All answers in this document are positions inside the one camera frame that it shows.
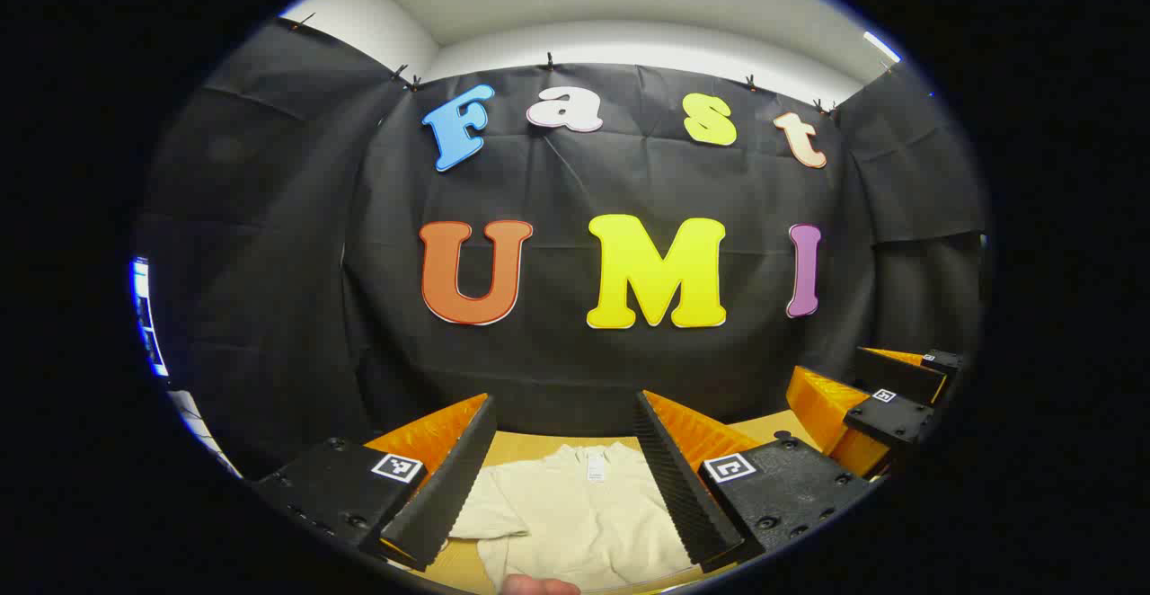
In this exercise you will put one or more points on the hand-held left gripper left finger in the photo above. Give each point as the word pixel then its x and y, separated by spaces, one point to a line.
pixel 449 487

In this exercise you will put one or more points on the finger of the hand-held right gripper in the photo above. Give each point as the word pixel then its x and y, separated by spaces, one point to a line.
pixel 898 375
pixel 894 420

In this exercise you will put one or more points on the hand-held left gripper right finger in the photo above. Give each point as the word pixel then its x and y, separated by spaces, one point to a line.
pixel 683 487

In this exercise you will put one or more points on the cream sweatshirt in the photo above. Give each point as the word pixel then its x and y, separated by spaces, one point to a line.
pixel 575 523

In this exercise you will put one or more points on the black backdrop cloth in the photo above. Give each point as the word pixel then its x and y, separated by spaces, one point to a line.
pixel 557 370

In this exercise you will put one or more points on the white side desk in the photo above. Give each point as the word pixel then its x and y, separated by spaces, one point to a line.
pixel 202 433

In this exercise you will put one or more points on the ceiling light panel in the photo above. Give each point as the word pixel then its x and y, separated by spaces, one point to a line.
pixel 881 46

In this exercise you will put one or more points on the computer monitor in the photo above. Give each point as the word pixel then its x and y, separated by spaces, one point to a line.
pixel 148 316

